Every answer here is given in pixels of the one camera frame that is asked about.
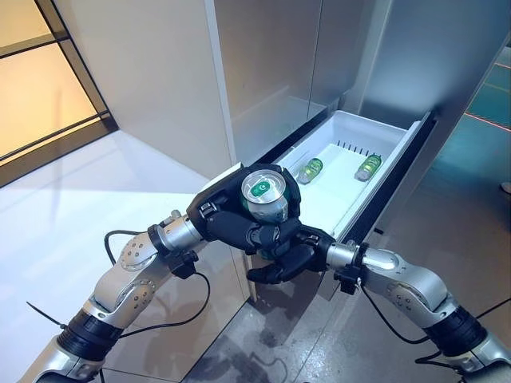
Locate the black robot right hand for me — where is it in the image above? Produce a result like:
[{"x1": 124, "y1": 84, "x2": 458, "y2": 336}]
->
[{"x1": 246, "y1": 222, "x2": 337, "y2": 286}]

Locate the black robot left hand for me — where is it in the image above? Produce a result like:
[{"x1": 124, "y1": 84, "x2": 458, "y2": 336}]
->
[{"x1": 186, "y1": 161, "x2": 303, "y2": 255}]

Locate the tall green beer can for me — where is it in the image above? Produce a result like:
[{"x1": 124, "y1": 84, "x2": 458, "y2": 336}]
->
[{"x1": 240, "y1": 169, "x2": 290, "y2": 259}]

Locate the fridge drawer front panel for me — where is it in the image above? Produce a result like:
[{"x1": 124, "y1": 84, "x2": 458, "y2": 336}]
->
[{"x1": 331, "y1": 111, "x2": 438, "y2": 244}]

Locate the white fridge drawer bin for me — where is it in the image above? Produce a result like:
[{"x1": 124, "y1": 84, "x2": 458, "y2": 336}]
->
[{"x1": 271, "y1": 110, "x2": 422, "y2": 240}]

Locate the stainless steel fridge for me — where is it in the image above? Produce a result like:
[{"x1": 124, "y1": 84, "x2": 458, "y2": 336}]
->
[{"x1": 213, "y1": 0, "x2": 511, "y2": 304}]

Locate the small green beer can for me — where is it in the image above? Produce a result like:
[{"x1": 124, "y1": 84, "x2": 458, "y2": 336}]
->
[
  {"x1": 295, "y1": 157, "x2": 323, "y2": 185},
  {"x1": 354, "y1": 153, "x2": 383, "y2": 183}
]

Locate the white counter cabinet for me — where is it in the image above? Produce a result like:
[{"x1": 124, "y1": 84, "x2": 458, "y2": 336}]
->
[{"x1": 0, "y1": 129, "x2": 256, "y2": 383}]

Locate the tall white cabinet panel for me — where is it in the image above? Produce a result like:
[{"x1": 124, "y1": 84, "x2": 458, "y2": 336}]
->
[{"x1": 55, "y1": 0, "x2": 259, "y2": 304}]

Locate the black zip tie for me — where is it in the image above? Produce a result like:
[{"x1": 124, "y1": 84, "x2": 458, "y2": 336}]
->
[
  {"x1": 477, "y1": 295, "x2": 511, "y2": 319},
  {"x1": 26, "y1": 301, "x2": 67, "y2": 331}
]

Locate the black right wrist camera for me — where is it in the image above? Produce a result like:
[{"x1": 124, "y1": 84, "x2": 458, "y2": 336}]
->
[{"x1": 334, "y1": 269, "x2": 362, "y2": 296}]

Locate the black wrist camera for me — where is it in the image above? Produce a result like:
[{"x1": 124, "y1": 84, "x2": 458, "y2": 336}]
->
[
  {"x1": 334, "y1": 269, "x2": 362, "y2": 296},
  {"x1": 169, "y1": 251, "x2": 200, "y2": 280}
]

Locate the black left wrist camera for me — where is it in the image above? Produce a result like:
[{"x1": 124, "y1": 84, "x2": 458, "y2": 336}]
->
[{"x1": 169, "y1": 251, "x2": 200, "y2": 280}]

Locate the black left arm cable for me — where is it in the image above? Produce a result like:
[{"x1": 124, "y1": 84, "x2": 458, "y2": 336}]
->
[{"x1": 104, "y1": 229, "x2": 212, "y2": 340}]

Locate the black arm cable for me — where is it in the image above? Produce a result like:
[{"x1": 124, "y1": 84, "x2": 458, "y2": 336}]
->
[
  {"x1": 358, "y1": 278, "x2": 444, "y2": 365},
  {"x1": 104, "y1": 229, "x2": 212, "y2": 340}
]

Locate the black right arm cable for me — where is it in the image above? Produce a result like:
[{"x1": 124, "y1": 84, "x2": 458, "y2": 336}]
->
[{"x1": 358, "y1": 278, "x2": 444, "y2": 365}]

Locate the thin black floor cable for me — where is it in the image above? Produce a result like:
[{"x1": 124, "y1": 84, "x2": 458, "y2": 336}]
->
[{"x1": 255, "y1": 356, "x2": 289, "y2": 377}]

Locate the dark window frame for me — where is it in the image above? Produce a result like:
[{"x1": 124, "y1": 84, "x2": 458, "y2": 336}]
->
[{"x1": 0, "y1": 0, "x2": 121, "y2": 188}]

